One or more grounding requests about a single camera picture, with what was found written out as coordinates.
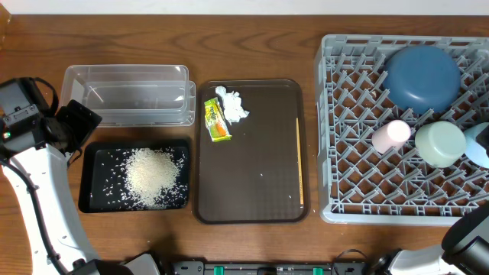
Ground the light blue saucer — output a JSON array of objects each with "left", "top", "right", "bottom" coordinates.
[{"left": 464, "top": 122, "right": 489, "bottom": 168}]

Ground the mint green bowl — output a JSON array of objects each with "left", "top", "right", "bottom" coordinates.
[{"left": 415, "top": 121, "right": 466, "bottom": 168}]

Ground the dark blue plate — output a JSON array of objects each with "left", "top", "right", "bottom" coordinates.
[{"left": 383, "top": 45, "right": 461, "bottom": 115}]

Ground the pink white cup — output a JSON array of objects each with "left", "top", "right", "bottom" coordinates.
[{"left": 371, "top": 120, "right": 411, "bottom": 154}]

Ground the pile of white rice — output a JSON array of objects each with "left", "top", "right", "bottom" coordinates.
[{"left": 91, "top": 147, "right": 189, "bottom": 210}]

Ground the green yellow snack wrapper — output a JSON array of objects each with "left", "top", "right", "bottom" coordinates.
[{"left": 204, "top": 98, "right": 232, "bottom": 142}]

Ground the white tissue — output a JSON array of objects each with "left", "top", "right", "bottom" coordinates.
[{"left": 215, "top": 86, "right": 249, "bottom": 125}]

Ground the wooden chopstick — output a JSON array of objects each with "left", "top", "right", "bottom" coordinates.
[{"left": 296, "top": 118, "right": 304, "bottom": 208}]

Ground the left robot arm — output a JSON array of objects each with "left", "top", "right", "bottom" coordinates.
[{"left": 1, "top": 77, "right": 163, "bottom": 275}]

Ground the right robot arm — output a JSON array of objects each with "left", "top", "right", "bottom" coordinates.
[{"left": 364, "top": 121, "right": 488, "bottom": 274}]

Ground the black waste tray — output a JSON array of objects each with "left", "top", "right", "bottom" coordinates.
[{"left": 77, "top": 138, "right": 191, "bottom": 214}]

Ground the grey dishwasher rack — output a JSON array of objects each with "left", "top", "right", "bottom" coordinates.
[{"left": 315, "top": 34, "right": 488, "bottom": 226}]

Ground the clear plastic bin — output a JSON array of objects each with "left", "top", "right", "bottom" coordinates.
[{"left": 60, "top": 64, "right": 196, "bottom": 128}]

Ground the brown serving tray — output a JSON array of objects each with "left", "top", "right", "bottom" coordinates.
[{"left": 193, "top": 79, "right": 309, "bottom": 225}]

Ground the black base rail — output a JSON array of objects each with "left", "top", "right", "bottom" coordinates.
[{"left": 171, "top": 260, "right": 367, "bottom": 275}]

